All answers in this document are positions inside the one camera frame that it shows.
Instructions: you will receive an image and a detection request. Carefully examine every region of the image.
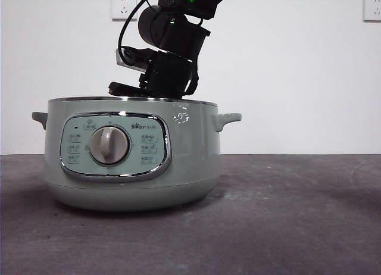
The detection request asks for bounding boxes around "black camera cable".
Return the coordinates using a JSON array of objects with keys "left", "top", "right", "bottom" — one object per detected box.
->
[{"left": 118, "top": 0, "right": 156, "bottom": 66}]

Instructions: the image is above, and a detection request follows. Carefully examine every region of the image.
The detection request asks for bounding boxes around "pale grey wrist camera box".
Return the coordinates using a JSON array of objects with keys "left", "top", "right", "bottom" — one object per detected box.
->
[{"left": 114, "top": 47, "right": 148, "bottom": 74}]

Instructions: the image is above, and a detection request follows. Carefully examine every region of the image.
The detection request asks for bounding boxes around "pale green electric cooking pot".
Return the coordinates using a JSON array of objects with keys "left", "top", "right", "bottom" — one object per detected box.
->
[{"left": 32, "top": 96, "right": 242, "bottom": 212}]

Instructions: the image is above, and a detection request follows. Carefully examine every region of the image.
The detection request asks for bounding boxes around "white wall socket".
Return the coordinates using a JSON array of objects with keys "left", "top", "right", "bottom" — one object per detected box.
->
[
  {"left": 363, "top": 0, "right": 381, "bottom": 22},
  {"left": 111, "top": 0, "right": 138, "bottom": 21}
]

